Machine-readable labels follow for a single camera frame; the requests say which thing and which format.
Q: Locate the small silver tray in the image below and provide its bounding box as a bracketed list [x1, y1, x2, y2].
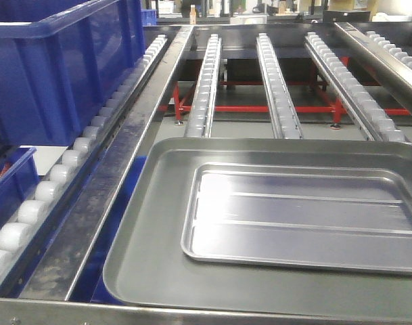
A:
[181, 162, 412, 274]

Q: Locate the large dark grey tray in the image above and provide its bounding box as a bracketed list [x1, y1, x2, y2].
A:
[104, 138, 412, 320]

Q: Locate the white roller track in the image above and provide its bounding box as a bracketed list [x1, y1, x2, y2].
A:
[305, 32, 408, 143]
[256, 33, 304, 139]
[0, 35, 168, 286]
[184, 34, 222, 137]

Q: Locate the large blue plastic crate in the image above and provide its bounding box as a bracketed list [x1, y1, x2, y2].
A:
[0, 1, 145, 146]

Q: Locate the small blue bin lower left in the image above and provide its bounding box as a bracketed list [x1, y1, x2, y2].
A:
[0, 147, 40, 229]

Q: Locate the left white roller track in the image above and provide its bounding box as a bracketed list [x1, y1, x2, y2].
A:
[0, 35, 168, 286]

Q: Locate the far right roller track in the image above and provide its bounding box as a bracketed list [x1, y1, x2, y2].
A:
[365, 30, 412, 70]

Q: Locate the red metal floor frame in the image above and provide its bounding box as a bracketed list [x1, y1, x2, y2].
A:
[158, 80, 412, 131]

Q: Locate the steel divider rail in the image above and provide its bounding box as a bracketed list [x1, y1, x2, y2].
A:
[335, 22, 412, 115]
[20, 25, 194, 301]

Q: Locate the right steel divider rail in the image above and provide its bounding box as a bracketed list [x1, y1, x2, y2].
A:
[335, 22, 412, 115]

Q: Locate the steel front frame bar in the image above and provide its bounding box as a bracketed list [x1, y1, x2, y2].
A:
[0, 298, 412, 324]

